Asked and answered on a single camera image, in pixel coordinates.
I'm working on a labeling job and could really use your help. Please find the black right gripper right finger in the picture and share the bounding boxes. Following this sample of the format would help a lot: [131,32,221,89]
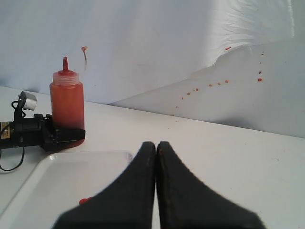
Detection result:
[156,141,264,229]

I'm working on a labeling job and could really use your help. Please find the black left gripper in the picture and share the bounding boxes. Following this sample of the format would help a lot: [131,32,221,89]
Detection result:
[0,114,86,152]

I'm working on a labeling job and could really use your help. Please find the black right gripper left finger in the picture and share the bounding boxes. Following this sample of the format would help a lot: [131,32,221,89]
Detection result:
[53,142,156,229]

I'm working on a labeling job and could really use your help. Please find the red sauce squeeze bottle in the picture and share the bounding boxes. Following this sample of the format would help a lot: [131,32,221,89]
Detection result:
[49,46,89,149]

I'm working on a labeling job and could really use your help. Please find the red sauce blob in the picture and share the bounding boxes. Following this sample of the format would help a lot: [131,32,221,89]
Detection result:
[79,197,92,205]

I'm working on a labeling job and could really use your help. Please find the white rectangular tray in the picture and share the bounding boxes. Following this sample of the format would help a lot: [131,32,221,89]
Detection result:
[0,151,133,229]

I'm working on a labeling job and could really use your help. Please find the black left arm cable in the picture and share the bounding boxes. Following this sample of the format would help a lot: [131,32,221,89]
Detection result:
[0,100,27,171]

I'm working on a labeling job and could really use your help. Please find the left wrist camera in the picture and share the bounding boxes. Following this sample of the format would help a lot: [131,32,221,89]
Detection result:
[18,91,37,111]

